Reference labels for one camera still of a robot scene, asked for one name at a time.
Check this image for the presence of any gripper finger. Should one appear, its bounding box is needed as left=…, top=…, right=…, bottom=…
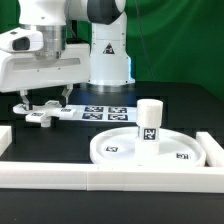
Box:
left=62, top=84, right=73, bottom=102
left=19, top=90, right=31, bottom=110

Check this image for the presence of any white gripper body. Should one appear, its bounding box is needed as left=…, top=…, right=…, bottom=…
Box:
left=0, top=44, right=91, bottom=92

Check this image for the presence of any white cross-shaped table base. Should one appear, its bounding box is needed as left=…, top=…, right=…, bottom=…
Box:
left=13, top=100, right=76, bottom=128

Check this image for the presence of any white round table top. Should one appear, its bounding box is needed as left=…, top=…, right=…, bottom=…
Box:
left=90, top=126, right=206, bottom=168

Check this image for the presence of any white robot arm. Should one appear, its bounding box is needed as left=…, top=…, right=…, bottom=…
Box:
left=0, top=0, right=135, bottom=109

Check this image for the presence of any white marker sheet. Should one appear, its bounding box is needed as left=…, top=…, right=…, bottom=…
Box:
left=66, top=105, right=137, bottom=123

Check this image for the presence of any white left fence bar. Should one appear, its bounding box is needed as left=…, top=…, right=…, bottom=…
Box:
left=0, top=126, right=12, bottom=156

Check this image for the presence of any white fence bar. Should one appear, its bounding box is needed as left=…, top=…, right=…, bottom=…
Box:
left=0, top=162, right=224, bottom=193
left=196, top=132, right=224, bottom=168
left=0, top=126, right=12, bottom=156

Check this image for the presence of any white front fence bar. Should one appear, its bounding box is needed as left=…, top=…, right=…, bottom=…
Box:
left=0, top=162, right=224, bottom=193

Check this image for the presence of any white right fence bar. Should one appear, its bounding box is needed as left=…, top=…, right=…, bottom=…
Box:
left=196, top=132, right=224, bottom=168

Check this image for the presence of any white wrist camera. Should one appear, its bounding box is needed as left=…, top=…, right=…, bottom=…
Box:
left=0, top=28, right=44, bottom=53

